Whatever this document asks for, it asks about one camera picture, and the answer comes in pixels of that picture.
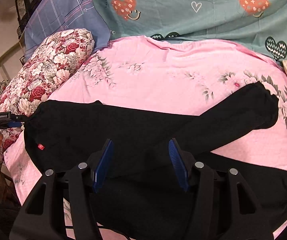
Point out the teal heart print quilt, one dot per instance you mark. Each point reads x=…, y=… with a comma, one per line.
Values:
x=260, y=25

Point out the black jogger pants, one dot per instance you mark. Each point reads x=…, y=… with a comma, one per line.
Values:
x=141, y=196

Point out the pink floral bed sheet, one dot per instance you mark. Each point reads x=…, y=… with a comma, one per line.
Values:
x=187, y=78

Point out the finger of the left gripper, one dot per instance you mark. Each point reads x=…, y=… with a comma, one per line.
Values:
x=14, y=124
x=18, y=117

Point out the blue plaid pillow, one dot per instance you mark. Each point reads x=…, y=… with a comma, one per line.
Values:
x=52, y=16

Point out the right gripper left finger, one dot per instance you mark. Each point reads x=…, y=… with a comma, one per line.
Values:
x=42, y=214

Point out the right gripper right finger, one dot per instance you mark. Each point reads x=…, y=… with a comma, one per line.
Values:
x=225, y=207

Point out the red floral bolster pillow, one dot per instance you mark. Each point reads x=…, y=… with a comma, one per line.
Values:
x=56, y=59

